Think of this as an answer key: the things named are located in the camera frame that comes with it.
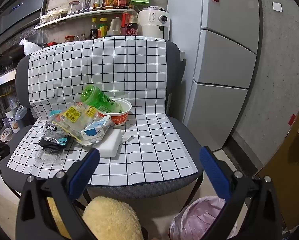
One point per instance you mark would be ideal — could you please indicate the green plastic bottle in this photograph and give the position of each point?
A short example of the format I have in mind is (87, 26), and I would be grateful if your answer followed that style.
(94, 96)

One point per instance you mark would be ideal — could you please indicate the white wall switch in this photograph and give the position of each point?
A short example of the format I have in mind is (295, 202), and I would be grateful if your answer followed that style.
(277, 6)

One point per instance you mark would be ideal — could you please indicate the steel stove counter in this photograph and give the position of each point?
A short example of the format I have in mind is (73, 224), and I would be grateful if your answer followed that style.
(2, 80)

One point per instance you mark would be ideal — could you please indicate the large red-label oil bottle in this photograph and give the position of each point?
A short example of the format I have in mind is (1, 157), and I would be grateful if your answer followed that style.
(130, 21)

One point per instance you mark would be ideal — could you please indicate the brown cardboard box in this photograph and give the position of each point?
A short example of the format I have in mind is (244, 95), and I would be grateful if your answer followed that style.
(289, 180)

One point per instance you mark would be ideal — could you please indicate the black wok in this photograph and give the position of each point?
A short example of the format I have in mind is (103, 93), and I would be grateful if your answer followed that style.
(8, 60)

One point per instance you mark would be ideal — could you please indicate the grey upholstered chair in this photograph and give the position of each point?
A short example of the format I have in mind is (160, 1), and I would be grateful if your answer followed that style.
(174, 62)

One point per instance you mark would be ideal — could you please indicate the dark soy sauce bottle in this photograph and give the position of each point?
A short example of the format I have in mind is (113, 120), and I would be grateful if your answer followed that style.
(94, 31)

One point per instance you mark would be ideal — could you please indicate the white-lidded glass jar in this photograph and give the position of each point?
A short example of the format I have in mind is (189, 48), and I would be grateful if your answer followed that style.
(44, 19)
(63, 13)
(53, 15)

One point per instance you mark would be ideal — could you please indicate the translucent plastic canister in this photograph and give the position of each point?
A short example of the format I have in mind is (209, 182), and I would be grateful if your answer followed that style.
(22, 117)

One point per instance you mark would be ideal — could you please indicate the white wall shelf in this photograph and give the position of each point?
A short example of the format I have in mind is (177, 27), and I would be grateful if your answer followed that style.
(89, 13)

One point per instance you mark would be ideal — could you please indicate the yellow fuzzy clothing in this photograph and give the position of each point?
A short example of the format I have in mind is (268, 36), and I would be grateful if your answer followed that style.
(112, 220)

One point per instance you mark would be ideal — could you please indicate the white black-checked cloth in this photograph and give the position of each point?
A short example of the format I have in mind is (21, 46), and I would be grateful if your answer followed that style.
(139, 80)

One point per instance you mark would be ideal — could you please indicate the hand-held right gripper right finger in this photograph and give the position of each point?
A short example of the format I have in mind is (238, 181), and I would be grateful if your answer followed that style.
(214, 170)

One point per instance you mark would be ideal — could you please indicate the black range hood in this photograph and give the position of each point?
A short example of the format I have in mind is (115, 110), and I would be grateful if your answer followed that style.
(19, 12)

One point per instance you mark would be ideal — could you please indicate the white plastic bag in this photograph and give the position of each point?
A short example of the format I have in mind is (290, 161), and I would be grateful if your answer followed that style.
(30, 47)

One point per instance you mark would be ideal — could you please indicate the orange white noodle bowl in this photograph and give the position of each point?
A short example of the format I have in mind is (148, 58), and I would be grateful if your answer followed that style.
(119, 120)

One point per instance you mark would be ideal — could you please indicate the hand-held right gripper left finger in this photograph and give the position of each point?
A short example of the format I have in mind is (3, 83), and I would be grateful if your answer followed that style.
(84, 167)

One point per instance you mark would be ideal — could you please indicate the red-lidded glass jar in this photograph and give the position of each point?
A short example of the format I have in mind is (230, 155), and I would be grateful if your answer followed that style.
(74, 7)

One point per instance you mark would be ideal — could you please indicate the grey refrigerator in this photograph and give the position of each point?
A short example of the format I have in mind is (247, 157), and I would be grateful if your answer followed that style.
(224, 55)

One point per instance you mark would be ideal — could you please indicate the printed paper bucket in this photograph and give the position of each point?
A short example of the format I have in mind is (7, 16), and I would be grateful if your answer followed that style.
(11, 122)

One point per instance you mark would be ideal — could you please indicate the white kitchen appliance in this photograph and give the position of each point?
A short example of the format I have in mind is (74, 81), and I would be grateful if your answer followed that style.
(149, 22)

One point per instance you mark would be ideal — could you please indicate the clear wrapper with yellow label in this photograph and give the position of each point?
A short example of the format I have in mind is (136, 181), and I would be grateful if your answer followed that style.
(73, 113)

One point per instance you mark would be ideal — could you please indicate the green yellow-capped bottle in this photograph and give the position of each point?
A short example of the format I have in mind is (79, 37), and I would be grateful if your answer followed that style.
(102, 30)

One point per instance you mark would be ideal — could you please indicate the white plastic jug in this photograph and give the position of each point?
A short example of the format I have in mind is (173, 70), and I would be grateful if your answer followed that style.
(114, 28)

